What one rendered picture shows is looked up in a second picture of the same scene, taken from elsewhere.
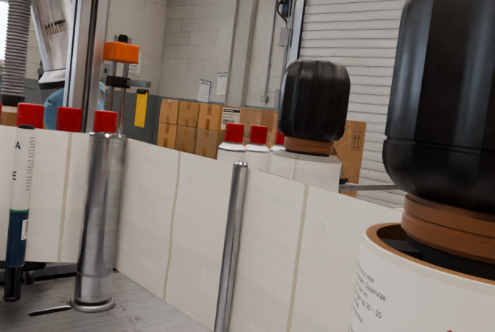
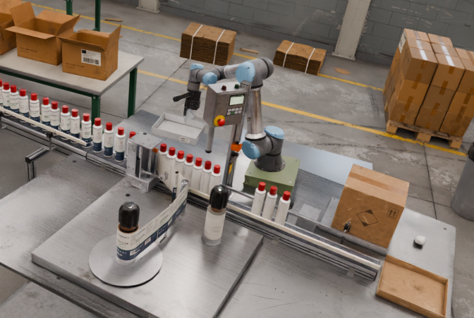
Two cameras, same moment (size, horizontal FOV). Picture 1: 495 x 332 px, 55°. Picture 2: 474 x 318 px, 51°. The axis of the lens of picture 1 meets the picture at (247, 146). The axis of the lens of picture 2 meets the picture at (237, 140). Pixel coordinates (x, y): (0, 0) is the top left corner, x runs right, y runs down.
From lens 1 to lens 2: 209 cm
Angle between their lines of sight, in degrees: 62
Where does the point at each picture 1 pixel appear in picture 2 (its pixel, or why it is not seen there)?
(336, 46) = not seen: outside the picture
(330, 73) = (213, 194)
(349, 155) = (384, 218)
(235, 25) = not seen: outside the picture
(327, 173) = (211, 215)
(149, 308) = (186, 219)
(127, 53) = (235, 148)
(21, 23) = (210, 133)
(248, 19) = not seen: outside the picture
